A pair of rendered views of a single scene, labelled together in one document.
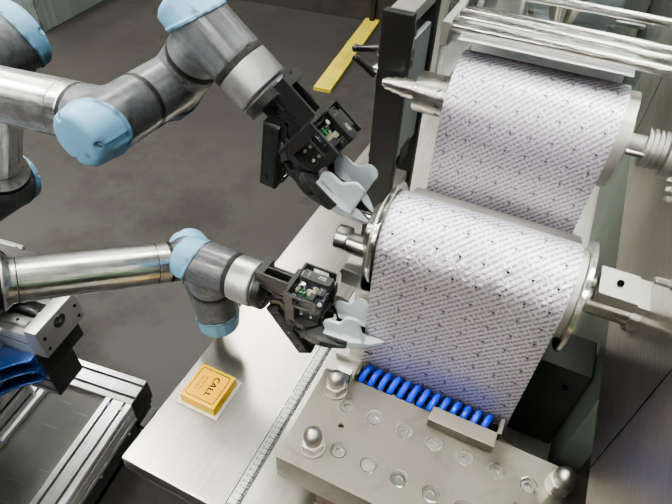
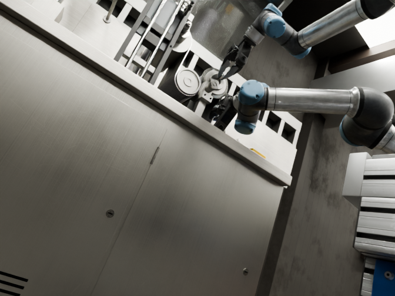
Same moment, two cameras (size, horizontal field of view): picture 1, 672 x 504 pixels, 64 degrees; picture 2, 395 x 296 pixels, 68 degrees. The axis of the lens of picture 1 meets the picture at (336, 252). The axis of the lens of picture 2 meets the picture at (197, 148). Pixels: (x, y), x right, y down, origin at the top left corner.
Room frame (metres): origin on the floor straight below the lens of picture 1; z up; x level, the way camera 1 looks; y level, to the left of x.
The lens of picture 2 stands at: (1.37, 0.74, 0.48)
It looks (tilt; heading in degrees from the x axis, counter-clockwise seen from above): 21 degrees up; 223
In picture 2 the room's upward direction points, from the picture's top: 22 degrees clockwise
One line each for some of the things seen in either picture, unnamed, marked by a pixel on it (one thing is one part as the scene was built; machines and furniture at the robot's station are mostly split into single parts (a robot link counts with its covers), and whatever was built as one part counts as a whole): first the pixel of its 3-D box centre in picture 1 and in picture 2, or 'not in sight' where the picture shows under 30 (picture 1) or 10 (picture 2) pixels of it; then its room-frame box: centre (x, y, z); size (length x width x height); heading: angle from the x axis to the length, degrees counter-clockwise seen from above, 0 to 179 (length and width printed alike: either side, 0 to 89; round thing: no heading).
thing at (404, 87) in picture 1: (400, 86); (186, 26); (0.82, -0.09, 1.34); 0.06 x 0.03 x 0.03; 67
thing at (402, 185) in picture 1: (387, 232); (214, 83); (0.56, -0.07, 1.25); 0.15 x 0.01 x 0.15; 157
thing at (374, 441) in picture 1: (428, 477); not in sight; (0.33, -0.15, 1.00); 0.40 x 0.16 x 0.06; 67
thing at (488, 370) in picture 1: (442, 355); (201, 120); (0.45, -0.16, 1.11); 0.23 x 0.01 x 0.18; 67
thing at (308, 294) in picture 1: (294, 295); (230, 106); (0.55, 0.06, 1.12); 0.12 x 0.08 x 0.09; 67
